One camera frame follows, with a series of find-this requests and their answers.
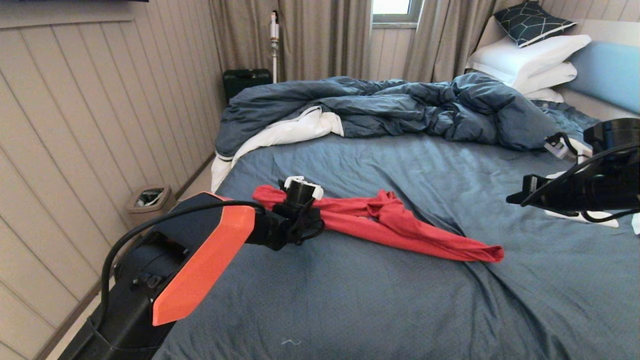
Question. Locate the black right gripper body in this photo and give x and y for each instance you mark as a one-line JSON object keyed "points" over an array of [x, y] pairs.
{"points": [[590, 192]]}

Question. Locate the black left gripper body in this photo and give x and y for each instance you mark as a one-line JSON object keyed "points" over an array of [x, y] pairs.
{"points": [[307, 225]]}

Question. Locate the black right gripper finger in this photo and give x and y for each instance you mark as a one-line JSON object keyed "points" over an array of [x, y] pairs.
{"points": [[522, 199], [529, 184]]}

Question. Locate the red printed t-shirt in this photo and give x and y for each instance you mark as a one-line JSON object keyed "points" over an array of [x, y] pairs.
{"points": [[400, 225]]}

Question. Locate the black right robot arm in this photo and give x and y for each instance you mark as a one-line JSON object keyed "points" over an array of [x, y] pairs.
{"points": [[615, 132]]}

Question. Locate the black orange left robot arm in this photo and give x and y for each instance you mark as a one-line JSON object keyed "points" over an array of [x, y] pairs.
{"points": [[200, 260]]}

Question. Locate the flat white remote control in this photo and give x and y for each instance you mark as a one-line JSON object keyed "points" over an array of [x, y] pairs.
{"points": [[600, 220]]}

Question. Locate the blue-grey bed sheet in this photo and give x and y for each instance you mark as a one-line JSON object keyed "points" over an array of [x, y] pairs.
{"points": [[400, 300]]}

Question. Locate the blue headboard cushion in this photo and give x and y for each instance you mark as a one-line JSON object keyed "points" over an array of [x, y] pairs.
{"points": [[610, 75]]}

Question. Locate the small white thread scrap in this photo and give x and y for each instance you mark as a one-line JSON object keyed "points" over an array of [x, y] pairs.
{"points": [[286, 342]]}

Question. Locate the large white pillow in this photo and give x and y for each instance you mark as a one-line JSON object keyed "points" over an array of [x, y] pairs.
{"points": [[520, 57]]}

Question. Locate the dark blue crumpled duvet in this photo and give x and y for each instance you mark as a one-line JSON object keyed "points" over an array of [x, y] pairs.
{"points": [[400, 105]]}

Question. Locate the dark green suitcase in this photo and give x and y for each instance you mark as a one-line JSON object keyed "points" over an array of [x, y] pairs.
{"points": [[245, 82]]}

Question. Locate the dark geometric patterned cushion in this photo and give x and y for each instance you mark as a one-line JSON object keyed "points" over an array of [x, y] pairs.
{"points": [[530, 22]]}

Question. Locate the beige trash bin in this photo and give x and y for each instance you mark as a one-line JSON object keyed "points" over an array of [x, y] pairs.
{"points": [[145, 200]]}

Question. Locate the beige curtain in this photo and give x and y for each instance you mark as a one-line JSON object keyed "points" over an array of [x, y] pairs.
{"points": [[440, 40], [325, 40]]}

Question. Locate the white stick vacuum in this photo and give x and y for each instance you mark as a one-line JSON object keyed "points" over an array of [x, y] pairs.
{"points": [[274, 30]]}

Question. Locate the window with grey frame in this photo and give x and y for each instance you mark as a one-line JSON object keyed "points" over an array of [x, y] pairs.
{"points": [[392, 6]]}

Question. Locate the black wall screen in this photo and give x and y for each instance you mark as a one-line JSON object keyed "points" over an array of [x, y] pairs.
{"points": [[75, 1]]}

